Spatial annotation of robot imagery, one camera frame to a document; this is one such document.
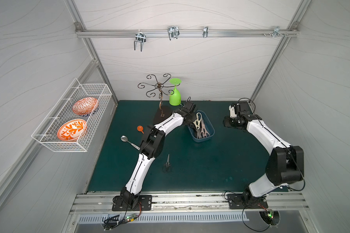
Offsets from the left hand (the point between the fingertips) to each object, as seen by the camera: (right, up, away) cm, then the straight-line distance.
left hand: (195, 118), depth 101 cm
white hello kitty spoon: (-49, -14, -3) cm, 51 cm away
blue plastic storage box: (+9, -4, +2) cm, 10 cm away
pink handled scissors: (+5, -10, -2) cm, 12 cm away
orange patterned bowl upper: (-60, +7, -28) cm, 67 cm away
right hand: (+19, -1, -10) cm, 22 cm away
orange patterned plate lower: (-59, -4, -37) cm, 70 cm away
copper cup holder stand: (-24, +21, -14) cm, 35 cm away
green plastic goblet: (-14, +14, -8) cm, 21 cm away
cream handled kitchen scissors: (+1, -3, -3) cm, 4 cm away
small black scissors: (-19, -29, -15) cm, 38 cm away
